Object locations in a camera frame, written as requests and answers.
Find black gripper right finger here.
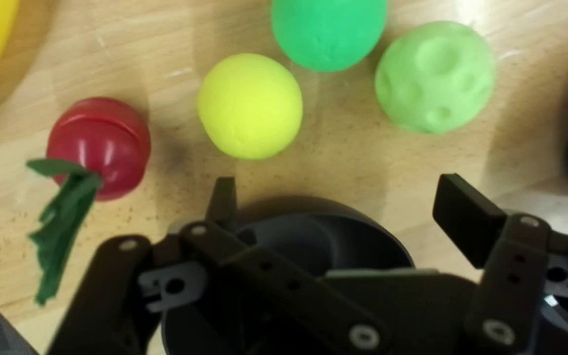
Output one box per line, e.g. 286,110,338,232
432,171,568,355

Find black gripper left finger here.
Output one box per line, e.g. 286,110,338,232
46,175,391,355

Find yellow lemon toy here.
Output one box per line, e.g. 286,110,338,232
196,51,306,161

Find red strawberry toy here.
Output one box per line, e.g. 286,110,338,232
26,94,154,307

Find pale green fruit toy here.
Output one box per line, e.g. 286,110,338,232
373,19,497,136

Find green round fruit toy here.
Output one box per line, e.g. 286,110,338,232
271,0,391,75

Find small black bowl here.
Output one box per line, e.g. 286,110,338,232
158,195,419,355

